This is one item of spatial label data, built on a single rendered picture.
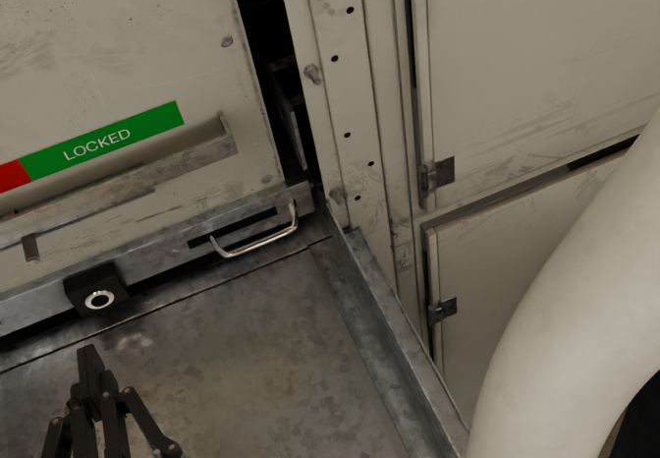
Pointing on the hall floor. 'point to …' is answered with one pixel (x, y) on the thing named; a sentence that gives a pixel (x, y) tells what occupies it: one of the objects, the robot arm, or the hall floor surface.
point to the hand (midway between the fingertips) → (93, 381)
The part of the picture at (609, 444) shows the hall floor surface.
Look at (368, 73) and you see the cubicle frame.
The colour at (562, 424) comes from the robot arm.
